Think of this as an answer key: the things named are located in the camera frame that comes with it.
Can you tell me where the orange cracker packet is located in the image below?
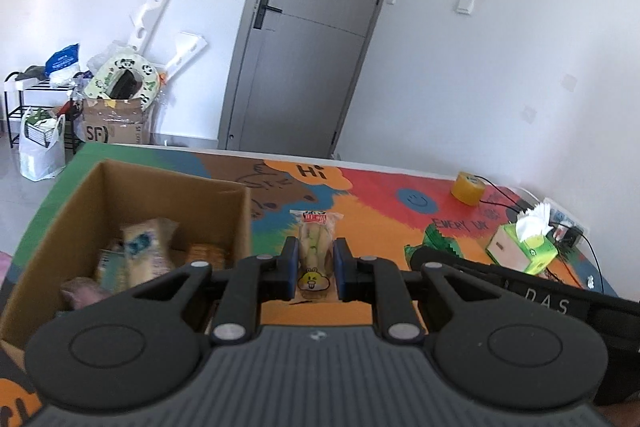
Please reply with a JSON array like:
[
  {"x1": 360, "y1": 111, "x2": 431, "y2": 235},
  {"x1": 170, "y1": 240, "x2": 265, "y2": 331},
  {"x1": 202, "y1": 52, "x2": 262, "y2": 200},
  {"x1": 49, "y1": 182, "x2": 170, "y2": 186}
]
[{"x1": 186, "y1": 244, "x2": 227, "y2": 271}]

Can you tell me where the sandwich snack packet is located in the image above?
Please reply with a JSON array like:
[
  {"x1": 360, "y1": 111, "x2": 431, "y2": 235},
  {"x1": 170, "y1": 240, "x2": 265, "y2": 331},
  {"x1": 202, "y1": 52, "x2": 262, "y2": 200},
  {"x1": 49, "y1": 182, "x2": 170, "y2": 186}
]
[{"x1": 290, "y1": 210, "x2": 343, "y2": 303}]

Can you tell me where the white blue snack packet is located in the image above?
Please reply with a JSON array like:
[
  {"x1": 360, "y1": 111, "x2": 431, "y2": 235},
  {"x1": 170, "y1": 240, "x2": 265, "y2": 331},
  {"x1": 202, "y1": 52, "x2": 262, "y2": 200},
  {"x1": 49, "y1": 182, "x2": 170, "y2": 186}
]
[{"x1": 122, "y1": 218, "x2": 178, "y2": 287}]

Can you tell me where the grey room door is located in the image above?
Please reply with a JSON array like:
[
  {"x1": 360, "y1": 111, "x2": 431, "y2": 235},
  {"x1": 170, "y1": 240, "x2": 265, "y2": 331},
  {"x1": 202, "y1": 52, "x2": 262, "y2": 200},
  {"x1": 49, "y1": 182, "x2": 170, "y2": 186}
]
[{"x1": 218, "y1": 0, "x2": 383, "y2": 158}]

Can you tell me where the colourful cartoon table mat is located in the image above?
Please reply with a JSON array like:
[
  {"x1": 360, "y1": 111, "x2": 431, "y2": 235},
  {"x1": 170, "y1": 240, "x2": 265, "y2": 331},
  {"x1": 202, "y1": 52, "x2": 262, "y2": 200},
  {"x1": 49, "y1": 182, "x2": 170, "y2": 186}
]
[{"x1": 1, "y1": 144, "x2": 608, "y2": 426}]

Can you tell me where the small green snack packet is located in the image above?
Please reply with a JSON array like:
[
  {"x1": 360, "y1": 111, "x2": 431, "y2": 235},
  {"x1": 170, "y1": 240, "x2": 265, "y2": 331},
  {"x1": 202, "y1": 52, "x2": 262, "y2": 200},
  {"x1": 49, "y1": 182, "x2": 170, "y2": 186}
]
[{"x1": 404, "y1": 223, "x2": 463, "y2": 263}]

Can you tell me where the black power adapter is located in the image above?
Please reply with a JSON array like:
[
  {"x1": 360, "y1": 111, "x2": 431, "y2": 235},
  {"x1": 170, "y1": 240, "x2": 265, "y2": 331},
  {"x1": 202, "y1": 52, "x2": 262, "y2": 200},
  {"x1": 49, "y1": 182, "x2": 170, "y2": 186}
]
[{"x1": 551, "y1": 223, "x2": 582, "y2": 248}]

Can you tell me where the green tissue box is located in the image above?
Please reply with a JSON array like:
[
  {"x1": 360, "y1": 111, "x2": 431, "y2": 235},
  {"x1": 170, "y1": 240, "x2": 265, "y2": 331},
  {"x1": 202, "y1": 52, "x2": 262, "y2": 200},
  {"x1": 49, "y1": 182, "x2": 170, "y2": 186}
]
[{"x1": 486, "y1": 202, "x2": 558, "y2": 275}]

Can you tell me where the yellow tape roll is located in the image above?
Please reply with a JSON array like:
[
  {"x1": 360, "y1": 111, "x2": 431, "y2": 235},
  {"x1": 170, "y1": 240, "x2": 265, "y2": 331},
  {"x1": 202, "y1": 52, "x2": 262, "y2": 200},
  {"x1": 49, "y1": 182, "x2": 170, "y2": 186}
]
[{"x1": 450, "y1": 171, "x2": 486, "y2": 207}]

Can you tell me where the blue green snack packet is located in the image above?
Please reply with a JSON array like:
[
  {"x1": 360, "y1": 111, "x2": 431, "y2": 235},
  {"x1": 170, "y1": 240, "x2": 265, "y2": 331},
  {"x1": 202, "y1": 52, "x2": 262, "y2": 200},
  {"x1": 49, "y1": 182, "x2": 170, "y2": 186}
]
[{"x1": 94, "y1": 241, "x2": 128, "y2": 294}]

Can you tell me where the pink meat snack packet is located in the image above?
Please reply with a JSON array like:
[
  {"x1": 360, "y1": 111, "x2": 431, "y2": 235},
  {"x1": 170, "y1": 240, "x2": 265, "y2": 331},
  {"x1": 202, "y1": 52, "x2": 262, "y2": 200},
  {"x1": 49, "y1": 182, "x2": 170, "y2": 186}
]
[{"x1": 60, "y1": 277, "x2": 112, "y2": 310}]

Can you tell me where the open cardboard box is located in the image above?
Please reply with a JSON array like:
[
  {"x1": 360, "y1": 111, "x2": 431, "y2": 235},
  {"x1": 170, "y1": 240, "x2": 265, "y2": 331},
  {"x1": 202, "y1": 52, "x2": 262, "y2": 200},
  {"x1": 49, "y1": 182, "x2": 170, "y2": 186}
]
[{"x1": 1, "y1": 160, "x2": 252, "y2": 367}]

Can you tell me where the SF cardboard box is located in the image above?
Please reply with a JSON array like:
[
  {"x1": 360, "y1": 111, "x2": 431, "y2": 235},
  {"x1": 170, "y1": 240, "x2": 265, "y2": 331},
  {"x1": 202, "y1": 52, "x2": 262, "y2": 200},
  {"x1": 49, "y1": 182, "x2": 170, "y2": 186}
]
[{"x1": 81, "y1": 98, "x2": 150, "y2": 145}]

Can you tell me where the short white foam board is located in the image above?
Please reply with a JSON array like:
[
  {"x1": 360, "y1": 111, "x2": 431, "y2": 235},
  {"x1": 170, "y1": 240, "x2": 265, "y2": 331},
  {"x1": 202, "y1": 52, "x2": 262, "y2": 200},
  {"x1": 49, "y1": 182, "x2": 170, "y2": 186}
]
[{"x1": 165, "y1": 31, "x2": 208, "y2": 81}]

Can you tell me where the white plastic shopping bag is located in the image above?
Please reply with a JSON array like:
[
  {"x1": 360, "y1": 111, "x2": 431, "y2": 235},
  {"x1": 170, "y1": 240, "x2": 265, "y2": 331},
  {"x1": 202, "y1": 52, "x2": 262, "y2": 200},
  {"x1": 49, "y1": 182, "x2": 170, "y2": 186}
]
[{"x1": 18, "y1": 107, "x2": 66, "y2": 182}]

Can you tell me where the panda toilet seat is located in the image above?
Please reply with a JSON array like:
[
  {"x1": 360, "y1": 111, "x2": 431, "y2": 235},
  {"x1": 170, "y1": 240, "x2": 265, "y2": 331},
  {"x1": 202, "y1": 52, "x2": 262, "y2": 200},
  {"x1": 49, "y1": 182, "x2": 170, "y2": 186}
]
[{"x1": 84, "y1": 51, "x2": 160, "y2": 112}]

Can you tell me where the black metal shoe rack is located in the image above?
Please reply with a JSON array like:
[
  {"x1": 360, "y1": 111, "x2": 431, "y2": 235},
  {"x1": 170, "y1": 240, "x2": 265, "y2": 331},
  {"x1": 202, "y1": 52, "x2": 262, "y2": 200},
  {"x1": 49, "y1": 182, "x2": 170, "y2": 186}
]
[{"x1": 3, "y1": 72, "x2": 80, "y2": 153}]

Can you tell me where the tall white foam board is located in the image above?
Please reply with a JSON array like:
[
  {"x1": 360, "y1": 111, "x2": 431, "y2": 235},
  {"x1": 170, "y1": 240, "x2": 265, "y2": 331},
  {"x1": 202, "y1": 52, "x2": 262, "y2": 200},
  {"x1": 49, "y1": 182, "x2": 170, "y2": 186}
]
[{"x1": 127, "y1": 0, "x2": 170, "y2": 55}]

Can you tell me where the blue white bag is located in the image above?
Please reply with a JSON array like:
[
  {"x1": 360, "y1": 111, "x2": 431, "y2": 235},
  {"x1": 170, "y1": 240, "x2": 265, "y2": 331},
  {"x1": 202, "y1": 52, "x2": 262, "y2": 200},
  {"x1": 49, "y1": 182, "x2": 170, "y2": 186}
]
[{"x1": 44, "y1": 43, "x2": 80, "y2": 80}]

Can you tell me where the black cable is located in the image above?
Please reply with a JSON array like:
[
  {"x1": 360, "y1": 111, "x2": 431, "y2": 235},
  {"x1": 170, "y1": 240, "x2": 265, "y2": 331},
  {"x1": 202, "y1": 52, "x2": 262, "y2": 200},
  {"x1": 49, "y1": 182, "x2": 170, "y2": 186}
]
[{"x1": 472, "y1": 173, "x2": 606, "y2": 295}]

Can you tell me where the white wall switch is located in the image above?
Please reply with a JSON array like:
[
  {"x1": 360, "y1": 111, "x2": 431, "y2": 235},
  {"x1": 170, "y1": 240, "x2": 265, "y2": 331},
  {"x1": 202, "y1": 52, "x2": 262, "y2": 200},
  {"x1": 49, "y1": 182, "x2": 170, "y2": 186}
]
[{"x1": 456, "y1": 0, "x2": 475, "y2": 16}]

